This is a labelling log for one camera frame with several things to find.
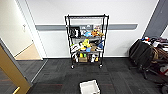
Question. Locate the yellow plush toy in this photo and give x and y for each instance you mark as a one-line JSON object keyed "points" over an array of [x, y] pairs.
{"points": [[86, 43]]}

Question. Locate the white red snack bag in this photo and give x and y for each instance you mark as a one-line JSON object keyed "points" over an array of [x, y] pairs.
{"points": [[75, 48]]}

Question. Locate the black white pack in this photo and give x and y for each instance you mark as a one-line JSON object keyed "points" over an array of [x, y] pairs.
{"points": [[93, 58]]}

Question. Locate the yellow wooden door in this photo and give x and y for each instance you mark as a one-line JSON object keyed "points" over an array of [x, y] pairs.
{"points": [[10, 70]]}

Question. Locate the white door frame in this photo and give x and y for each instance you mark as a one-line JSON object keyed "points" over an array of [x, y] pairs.
{"points": [[33, 30]]}

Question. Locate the brown cardboard box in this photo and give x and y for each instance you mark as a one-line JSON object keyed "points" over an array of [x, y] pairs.
{"points": [[83, 59]]}

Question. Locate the white box with picture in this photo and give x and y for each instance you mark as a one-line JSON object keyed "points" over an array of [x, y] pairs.
{"points": [[97, 27]]}

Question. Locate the blue bag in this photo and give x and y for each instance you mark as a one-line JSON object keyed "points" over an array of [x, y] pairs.
{"points": [[101, 46]]}

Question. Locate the blue plush toy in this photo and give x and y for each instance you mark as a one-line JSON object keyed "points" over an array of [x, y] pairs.
{"points": [[87, 34]]}

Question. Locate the grey door panel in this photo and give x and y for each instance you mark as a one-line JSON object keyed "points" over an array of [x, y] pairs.
{"points": [[158, 16]]}

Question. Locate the long grey wall band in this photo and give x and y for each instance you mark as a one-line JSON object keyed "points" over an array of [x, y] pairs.
{"points": [[53, 27]]}

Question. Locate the pale basket with dark spots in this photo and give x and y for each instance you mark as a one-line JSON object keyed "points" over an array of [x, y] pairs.
{"points": [[89, 87]]}

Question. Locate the brown paper box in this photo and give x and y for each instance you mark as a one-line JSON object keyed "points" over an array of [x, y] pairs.
{"points": [[93, 48]]}

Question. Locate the black chair with dark cloth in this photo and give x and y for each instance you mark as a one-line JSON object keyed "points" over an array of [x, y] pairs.
{"points": [[141, 51]]}

